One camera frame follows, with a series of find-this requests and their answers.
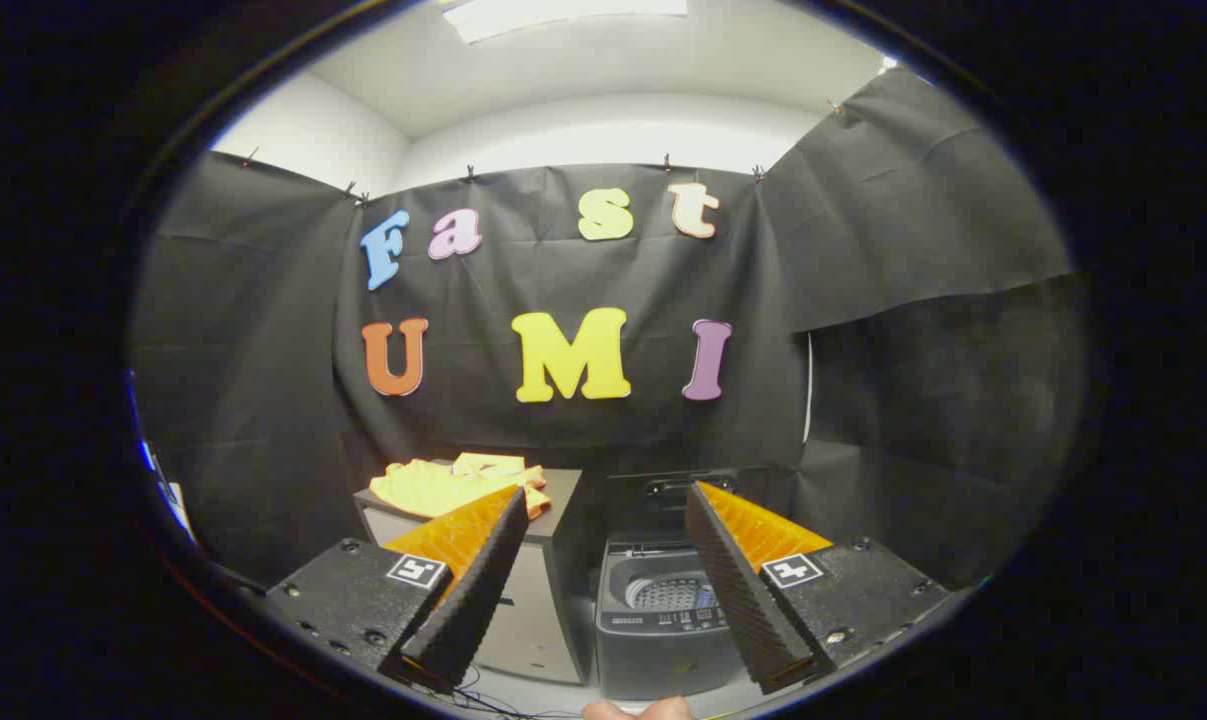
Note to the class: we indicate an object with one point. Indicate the dark grey washing machine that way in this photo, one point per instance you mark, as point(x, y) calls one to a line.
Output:
point(653, 660)

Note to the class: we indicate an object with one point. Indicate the grey cabinet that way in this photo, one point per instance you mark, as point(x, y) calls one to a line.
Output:
point(538, 620)

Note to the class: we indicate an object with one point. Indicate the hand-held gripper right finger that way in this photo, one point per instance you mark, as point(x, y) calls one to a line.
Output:
point(733, 580)

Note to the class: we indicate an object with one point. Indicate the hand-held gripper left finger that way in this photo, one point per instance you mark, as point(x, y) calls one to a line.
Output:
point(483, 570)

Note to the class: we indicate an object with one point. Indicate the black backdrop cloth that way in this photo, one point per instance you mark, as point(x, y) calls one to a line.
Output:
point(563, 270)

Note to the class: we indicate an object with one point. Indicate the ceiling light panel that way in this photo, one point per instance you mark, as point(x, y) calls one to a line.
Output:
point(563, 15)

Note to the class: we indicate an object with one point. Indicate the orange polo shirt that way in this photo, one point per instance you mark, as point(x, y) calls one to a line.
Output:
point(433, 490)

